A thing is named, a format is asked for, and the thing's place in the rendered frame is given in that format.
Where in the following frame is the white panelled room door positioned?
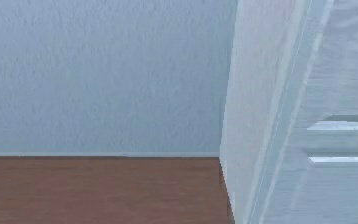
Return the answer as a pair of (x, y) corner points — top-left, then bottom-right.
(250, 0), (358, 224)

